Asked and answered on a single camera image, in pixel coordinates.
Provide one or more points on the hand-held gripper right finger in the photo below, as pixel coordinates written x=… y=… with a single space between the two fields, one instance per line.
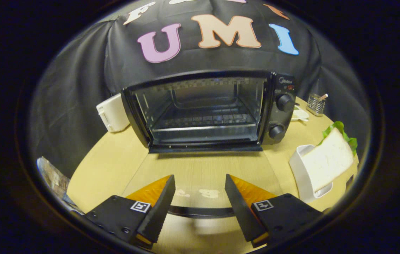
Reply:
x=240 y=211

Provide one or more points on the white rectangular plate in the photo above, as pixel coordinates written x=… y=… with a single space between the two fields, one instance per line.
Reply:
x=300 y=169

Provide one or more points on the white small appliance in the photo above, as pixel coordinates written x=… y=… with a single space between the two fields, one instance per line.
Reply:
x=115 y=113

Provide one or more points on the black toaster oven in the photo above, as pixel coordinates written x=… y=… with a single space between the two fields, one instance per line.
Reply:
x=280 y=118

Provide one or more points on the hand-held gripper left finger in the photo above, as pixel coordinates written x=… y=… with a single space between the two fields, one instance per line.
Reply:
x=161 y=208

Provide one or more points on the white divided dish of beans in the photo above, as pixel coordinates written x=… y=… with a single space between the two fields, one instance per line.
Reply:
x=300 y=114

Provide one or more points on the white bread lettuce sandwich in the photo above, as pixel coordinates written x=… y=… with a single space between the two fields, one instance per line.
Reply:
x=328 y=158

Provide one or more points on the crumpled shiny packet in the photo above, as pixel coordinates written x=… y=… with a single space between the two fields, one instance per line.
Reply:
x=53 y=176

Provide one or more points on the wooden stick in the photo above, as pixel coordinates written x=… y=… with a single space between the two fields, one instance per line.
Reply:
x=323 y=96

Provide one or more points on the black backdrop cloth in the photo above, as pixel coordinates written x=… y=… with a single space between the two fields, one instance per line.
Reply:
x=79 y=88

